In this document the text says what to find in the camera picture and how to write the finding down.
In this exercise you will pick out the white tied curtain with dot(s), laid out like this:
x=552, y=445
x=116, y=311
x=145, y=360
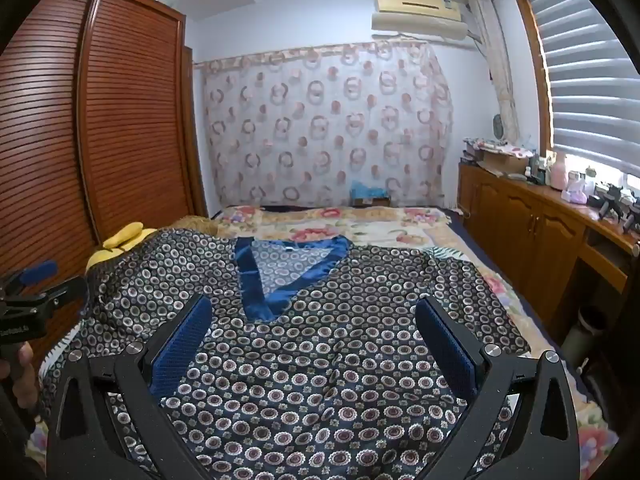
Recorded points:
x=500, y=60

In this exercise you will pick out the grey striped window blind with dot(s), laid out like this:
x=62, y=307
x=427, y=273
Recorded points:
x=590, y=85

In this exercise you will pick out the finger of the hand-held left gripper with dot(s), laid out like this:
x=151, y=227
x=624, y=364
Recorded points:
x=40, y=270
x=65, y=291

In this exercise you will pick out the beige air conditioner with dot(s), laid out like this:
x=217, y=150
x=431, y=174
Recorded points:
x=415, y=7

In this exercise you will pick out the black tripod gadget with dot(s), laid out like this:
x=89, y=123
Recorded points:
x=616, y=205

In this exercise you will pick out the pink figurine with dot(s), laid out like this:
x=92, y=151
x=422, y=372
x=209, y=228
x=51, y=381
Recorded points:
x=575, y=189

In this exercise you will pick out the blue folded cloth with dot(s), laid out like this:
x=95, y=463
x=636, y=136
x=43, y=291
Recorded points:
x=369, y=190

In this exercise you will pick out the floral cloth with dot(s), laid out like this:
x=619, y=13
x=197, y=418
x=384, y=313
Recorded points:
x=500, y=145

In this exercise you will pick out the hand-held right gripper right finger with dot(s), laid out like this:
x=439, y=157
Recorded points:
x=450, y=355

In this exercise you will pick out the floral blanket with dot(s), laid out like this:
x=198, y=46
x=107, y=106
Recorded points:
x=390, y=232

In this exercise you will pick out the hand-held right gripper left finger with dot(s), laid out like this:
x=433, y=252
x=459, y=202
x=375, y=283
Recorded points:
x=180, y=347

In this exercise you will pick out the wooden louvred wardrobe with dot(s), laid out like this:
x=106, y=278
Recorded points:
x=125, y=110

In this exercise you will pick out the yellow plush toy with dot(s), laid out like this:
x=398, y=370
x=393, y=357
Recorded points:
x=120, y=241

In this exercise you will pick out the wooden cabinet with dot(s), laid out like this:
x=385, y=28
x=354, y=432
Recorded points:
x=525, y=225

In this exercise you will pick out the pink bottle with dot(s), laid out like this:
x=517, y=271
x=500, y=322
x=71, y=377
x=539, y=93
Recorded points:
x=558, y=172

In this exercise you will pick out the person's left hand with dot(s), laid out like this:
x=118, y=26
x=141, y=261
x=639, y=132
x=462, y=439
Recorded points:
x=26, y=385

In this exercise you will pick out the grey waste bin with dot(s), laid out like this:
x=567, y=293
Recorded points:
x=591, y=335

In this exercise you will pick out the cardboard box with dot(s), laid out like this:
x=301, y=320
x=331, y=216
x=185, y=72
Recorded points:
x=505, y=164

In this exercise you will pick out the small desk fan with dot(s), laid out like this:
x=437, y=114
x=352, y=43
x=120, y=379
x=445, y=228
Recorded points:
x=500, y=127

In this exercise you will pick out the dark blue patterned shirt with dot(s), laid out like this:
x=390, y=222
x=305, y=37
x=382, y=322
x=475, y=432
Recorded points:
x=320, y=335

